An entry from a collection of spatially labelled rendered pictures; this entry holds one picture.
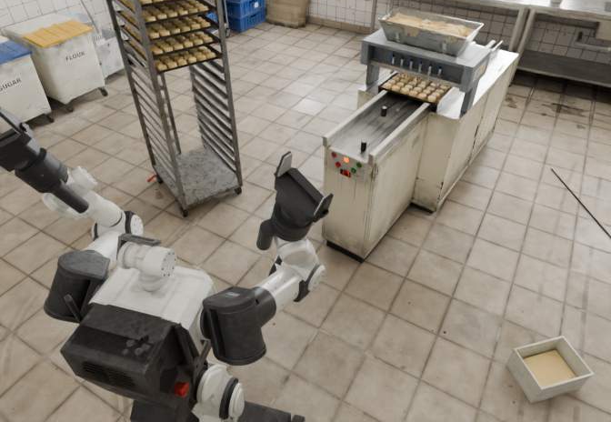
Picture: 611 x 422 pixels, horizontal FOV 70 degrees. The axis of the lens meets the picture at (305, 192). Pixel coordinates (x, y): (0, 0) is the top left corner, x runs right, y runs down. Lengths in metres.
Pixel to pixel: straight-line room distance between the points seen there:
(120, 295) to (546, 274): 2.69
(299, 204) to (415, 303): 2.04
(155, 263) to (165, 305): 0.11
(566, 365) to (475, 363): 0.45
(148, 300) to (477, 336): 2.06
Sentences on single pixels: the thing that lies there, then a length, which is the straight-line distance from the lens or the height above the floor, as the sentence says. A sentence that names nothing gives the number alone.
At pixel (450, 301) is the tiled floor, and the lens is 2.85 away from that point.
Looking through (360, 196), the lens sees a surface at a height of 0.57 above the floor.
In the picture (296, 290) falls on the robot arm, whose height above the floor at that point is 1.26.
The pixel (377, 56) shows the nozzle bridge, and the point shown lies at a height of 1.06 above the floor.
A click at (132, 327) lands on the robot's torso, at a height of 1.37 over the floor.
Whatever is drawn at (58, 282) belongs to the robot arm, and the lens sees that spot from 1.21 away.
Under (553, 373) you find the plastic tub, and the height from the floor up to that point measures 0.06.
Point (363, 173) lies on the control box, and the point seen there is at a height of 0.77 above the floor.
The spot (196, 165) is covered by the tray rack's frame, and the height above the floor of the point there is 0.15.
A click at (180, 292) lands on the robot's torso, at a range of 1.07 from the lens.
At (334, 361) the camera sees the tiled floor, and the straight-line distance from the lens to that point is 2.50.
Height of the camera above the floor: 2.18
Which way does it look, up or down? 40 degrees down
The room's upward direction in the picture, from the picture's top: straight up
